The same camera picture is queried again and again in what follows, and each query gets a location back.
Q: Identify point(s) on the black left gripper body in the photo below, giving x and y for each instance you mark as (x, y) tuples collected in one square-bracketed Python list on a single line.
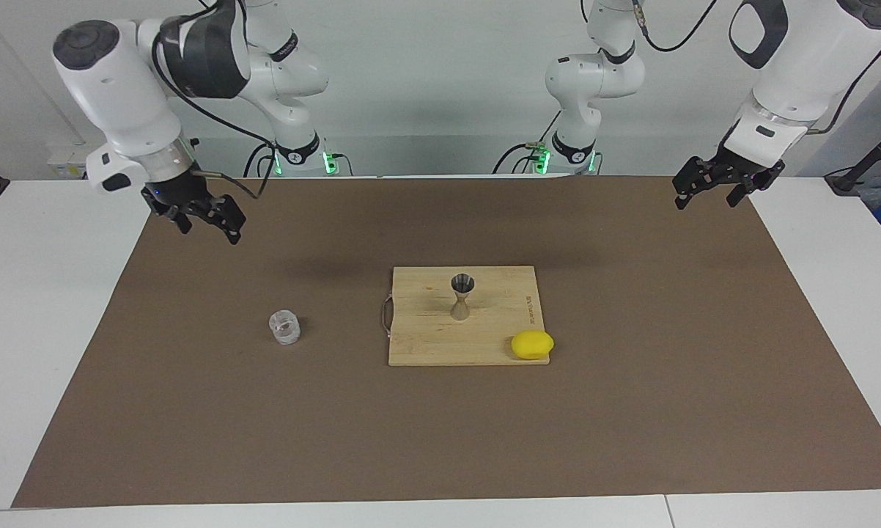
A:
[(750, 170)]

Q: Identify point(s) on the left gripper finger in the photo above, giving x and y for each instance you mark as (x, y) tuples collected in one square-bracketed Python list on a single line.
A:
[(698, 176), (754, 187)]

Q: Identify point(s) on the white power strip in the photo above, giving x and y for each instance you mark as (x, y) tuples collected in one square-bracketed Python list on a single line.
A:
[(67, 163)]

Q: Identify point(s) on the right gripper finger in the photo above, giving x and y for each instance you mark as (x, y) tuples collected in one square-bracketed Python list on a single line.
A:
[(178, 218), (224, 216)]

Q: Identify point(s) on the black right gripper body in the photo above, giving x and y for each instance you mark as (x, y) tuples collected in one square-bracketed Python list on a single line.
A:
[(180, 192)]

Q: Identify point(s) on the wooden cutting board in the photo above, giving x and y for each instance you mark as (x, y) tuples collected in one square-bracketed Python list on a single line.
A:
[(426, 337)]

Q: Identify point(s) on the clear glass cup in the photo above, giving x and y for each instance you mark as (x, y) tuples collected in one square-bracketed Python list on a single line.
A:
[(284, 330)]

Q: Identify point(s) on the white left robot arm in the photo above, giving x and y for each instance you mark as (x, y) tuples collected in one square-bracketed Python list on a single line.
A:
[(800, 59)]

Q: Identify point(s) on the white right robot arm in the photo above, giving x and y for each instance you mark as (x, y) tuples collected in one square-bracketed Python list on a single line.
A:
[(118, 88)]

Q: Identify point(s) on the brown table mat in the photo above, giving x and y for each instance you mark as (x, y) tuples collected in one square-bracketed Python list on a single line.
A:
[(264, 440)]

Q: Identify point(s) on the yellow lemon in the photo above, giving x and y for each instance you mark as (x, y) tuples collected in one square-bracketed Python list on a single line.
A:
[(532, 345)]

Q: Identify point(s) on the black tripod stand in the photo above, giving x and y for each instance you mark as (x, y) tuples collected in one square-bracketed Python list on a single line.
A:
[(862, 165)]

